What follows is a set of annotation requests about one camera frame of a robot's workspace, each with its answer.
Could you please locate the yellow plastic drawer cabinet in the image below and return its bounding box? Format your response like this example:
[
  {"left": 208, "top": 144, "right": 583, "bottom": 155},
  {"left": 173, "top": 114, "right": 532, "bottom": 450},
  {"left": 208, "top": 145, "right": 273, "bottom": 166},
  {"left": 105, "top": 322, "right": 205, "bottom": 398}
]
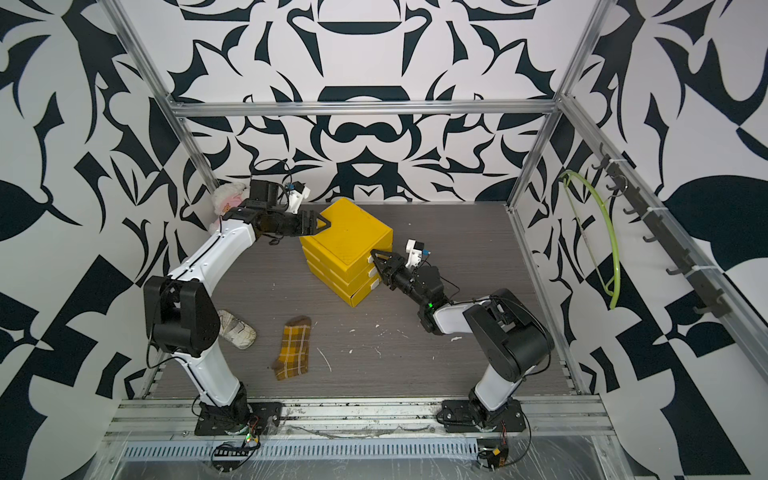
[{"left": 300, "top": 198, "right": 394, "bottom": 307}]

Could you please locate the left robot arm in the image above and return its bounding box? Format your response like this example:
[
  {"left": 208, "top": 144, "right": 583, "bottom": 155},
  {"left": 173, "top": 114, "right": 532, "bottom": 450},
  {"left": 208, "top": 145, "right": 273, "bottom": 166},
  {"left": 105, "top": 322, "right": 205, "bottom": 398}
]
[{"left": 143, "top": 180, "right": 331, "bottom": 431}]

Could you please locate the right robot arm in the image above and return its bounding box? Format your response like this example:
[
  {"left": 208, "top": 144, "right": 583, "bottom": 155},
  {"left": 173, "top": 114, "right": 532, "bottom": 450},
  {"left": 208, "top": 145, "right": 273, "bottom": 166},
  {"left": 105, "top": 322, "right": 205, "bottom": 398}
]
[{"left": 371, "top": 248, "right": 554, "bottom": 433}]

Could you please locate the white teddy bear pink shirt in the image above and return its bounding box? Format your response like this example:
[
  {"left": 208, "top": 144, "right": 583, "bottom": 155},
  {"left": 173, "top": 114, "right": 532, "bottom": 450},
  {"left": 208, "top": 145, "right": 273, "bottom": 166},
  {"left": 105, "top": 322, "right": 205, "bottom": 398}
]
[{"left": 208, "top": 182, "right": 249, "bottom": 233}]

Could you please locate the grey patterned pouch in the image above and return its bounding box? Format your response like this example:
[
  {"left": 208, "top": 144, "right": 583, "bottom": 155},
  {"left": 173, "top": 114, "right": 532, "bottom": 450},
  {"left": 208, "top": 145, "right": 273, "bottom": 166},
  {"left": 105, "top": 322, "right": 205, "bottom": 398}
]
[{"left": 217, "top": 310, "right": 257, "bottom": 350}]

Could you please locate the yellow plaid sock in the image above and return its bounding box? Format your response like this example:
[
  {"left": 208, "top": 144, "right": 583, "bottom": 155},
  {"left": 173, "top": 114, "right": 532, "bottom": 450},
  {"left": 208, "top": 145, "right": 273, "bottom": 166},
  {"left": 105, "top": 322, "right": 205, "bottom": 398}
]
[{"left": 272, "top": 316, "right": 312, "bottom": 381}]

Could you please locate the right black connector box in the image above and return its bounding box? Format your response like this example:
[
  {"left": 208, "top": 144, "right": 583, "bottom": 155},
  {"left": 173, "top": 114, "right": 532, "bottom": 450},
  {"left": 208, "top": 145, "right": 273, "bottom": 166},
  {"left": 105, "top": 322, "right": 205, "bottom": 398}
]
[{"left": 476, "top": 443, "right": 509, "bottom": 471}]

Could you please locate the green plastic hoop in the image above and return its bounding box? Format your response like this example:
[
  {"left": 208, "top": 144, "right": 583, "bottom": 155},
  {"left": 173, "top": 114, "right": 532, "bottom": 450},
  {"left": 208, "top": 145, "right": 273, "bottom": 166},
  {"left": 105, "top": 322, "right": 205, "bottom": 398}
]
[{"left": 560, "top": 170, "right": 621, "bottom": 311}]

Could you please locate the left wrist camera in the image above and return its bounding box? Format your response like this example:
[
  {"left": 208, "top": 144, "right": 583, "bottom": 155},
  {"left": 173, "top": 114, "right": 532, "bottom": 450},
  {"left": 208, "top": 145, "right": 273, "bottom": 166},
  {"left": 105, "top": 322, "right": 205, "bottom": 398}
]
[{"left": 286, "top": 182, "right": 311, "bottom": 214}]

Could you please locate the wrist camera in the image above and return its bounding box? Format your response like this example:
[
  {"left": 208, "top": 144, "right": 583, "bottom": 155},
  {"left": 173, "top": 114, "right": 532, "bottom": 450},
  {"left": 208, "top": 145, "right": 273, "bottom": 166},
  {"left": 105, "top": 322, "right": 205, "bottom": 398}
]
[
  {"left": 405, "top": 239, "right": 430, "bottom": 270},
  {"left": 286, "top": 182, "right": 311, "bottom": 214}
]

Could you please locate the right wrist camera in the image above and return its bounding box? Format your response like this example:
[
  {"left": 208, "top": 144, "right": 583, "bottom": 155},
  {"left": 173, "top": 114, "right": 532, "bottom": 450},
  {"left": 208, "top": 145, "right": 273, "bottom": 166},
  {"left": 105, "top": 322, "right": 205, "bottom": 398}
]
[{"left": 405, "top": 239, "right": 430, "bottom": 270}]

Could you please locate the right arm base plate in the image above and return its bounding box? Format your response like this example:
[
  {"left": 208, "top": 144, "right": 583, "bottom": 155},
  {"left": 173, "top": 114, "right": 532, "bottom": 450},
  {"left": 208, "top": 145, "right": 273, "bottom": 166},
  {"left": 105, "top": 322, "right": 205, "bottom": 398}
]
[{"left": 435, "top": 399, "right": 527, "bottom": 433}]

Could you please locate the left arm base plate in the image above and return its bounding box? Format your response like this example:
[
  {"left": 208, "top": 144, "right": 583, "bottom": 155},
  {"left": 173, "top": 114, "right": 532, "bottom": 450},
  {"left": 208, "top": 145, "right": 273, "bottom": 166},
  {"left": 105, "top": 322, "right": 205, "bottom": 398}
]
[{"left": 194, "top": 402, "right": 284, "bottom": 437}]

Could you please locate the aluminium frame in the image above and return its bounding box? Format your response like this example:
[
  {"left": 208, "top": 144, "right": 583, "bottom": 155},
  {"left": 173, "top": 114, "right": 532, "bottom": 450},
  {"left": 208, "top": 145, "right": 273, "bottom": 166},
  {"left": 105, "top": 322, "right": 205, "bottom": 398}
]
[{"left": 102, "top": 1, "right": 767, "bottom": 376}]

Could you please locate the black hook rail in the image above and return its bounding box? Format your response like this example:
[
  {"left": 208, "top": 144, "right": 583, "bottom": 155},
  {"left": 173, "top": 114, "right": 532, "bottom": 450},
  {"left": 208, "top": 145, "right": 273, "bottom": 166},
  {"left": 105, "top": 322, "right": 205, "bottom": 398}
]
[{"left": 594, "top": 143, "right": 735, "bottom": 318}]

